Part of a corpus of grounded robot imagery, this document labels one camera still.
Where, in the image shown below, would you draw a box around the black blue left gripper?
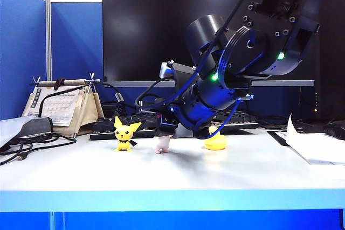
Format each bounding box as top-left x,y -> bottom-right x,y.
137,100 -> 196,137

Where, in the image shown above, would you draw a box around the small pink doll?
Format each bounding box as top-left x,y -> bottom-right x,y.
153,133 -> 174,155

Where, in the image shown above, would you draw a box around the yellow black Pichu doll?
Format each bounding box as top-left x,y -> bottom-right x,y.
113,115 -> 143,152

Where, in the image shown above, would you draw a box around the yellow rubber duck doll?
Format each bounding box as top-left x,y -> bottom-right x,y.
203,125 -> 228,151

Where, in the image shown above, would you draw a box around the black keyboard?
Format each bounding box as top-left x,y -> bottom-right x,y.
89,110 -> 260,141

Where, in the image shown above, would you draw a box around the beige desk calendar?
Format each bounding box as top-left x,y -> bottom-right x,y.
20,73 -> 105,138

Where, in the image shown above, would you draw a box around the large black monitor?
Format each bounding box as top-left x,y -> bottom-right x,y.
102,0 -> 316,88

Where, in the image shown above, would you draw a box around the grey power adapter pouch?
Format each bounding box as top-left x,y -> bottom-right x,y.
0,116 -> 54,150

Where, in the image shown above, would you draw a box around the white paper sheets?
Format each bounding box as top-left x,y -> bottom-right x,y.
266,111 -> 345,166

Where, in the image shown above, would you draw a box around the black object beside papers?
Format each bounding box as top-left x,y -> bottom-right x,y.
322,119 -> 345,141

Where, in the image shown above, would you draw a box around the black monitor with side LEDs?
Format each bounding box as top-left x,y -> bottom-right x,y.
314,0 -> 345,120

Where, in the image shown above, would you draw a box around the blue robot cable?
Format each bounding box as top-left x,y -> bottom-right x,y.
141,40 -> 256,134

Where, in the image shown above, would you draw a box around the black cable with ferrite bead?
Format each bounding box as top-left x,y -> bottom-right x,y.
95,81 -> 143,110

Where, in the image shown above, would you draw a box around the white grey wrist camera box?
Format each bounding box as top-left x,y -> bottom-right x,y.
160,60 -> 201,90

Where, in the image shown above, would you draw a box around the thick black adapter cable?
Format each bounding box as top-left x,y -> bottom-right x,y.
38,83 -> 94,119

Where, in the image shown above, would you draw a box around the black cable with USB plug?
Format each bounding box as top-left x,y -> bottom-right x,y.
0,133 -> 78,166

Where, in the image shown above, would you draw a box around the aluminium partition post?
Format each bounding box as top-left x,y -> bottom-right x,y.
44,0 -> 53,81

